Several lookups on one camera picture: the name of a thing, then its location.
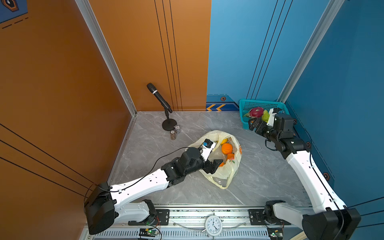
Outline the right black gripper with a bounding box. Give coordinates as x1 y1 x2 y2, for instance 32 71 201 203
248 116 281 143

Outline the pink dragon fruit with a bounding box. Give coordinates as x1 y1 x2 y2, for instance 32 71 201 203
243 107 264 118

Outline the green pear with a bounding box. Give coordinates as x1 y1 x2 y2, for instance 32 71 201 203
262 110 270 123

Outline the yellowish printed plastic bag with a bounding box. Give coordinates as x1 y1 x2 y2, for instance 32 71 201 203
191 130 242 190

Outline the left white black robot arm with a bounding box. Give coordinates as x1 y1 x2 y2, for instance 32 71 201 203
84 147 223 235

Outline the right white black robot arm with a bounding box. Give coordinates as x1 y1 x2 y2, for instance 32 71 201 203
249 113 361 240

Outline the teal plastic basket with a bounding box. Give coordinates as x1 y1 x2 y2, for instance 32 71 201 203
239 99 290 130

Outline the brown small jar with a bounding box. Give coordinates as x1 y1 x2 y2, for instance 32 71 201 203
170 130 177 140

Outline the clear small jar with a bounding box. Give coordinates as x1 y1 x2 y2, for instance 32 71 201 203
175 125 181 134

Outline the black microphone on stand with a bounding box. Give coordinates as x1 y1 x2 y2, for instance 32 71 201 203
147 83 177 132

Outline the white analog clock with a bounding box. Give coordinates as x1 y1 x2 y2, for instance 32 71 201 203
205 215 223 237

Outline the circuit board right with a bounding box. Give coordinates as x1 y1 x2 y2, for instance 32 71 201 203
267 229 284 240

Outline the green circuit board left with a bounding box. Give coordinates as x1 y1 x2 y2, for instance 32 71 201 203
138 228 160 240

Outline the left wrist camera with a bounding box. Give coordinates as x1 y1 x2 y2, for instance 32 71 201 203
199 139 217 161

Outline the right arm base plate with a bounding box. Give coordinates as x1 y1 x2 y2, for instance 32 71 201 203
248 209 291 226

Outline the aluminium front rail frame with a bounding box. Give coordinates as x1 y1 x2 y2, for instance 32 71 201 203
79 205 315 240

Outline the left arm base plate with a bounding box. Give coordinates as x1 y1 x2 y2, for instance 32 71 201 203
128 209 170 226

